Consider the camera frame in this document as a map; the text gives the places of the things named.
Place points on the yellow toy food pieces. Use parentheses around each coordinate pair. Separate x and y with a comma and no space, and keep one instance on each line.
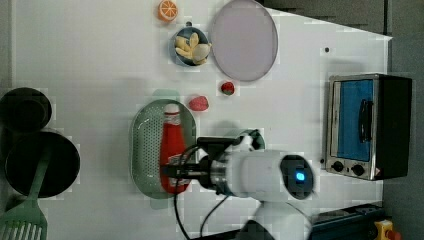
(192,49)

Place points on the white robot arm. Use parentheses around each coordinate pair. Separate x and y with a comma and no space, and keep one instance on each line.
(282,182)

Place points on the blue bowl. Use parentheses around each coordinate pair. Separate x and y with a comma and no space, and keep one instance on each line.
(186,32)

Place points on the green slotted spatula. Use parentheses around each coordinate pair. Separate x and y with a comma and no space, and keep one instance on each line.
(26,221)

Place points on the large lilac round plate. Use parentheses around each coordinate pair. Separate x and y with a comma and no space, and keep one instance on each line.
(244,40)

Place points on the red toy strawberry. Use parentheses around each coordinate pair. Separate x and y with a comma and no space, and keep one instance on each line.
(228,88)

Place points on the green oval strainer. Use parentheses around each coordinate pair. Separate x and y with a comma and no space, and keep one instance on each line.
(145,140)

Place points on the large black pot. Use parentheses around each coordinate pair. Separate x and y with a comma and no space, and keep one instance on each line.
(22,160)

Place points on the small black pot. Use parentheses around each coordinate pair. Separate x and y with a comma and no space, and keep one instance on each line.
(25,110)

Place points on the red felt ketchup bottle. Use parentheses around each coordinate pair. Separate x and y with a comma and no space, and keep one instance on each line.
(171,148)

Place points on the yellow red emergency button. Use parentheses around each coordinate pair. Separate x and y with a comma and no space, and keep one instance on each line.
(383,228)

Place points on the toy orange slice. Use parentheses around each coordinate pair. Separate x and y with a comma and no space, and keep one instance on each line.
(167,10)

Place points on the silver toaster oven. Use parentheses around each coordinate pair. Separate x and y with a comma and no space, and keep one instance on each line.
(368,126)

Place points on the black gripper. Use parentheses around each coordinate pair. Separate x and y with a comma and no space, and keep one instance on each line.
(204,161)

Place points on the pink toy strawberry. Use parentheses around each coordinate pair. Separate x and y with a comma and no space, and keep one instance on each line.
(199,103)

